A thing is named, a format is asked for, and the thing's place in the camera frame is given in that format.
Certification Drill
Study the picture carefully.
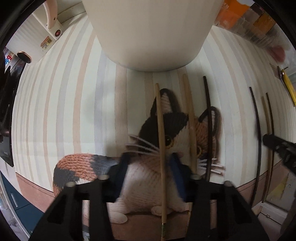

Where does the yellow box cutter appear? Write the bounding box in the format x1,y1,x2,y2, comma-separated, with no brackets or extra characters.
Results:
277,66,296,106

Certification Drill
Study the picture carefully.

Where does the striped cat table mat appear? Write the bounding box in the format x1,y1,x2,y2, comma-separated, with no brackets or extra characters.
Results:
11,16,292,241

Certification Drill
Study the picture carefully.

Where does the orange seasoning packet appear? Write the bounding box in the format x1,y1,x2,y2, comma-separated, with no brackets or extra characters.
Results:
214,0,250,30

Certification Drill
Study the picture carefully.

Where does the beige utensil holder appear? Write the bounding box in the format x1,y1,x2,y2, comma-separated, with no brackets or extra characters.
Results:
82,0,223,72

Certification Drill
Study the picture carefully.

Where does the pink white electric kettle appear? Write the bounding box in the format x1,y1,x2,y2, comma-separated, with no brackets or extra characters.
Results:
4,0,63,64

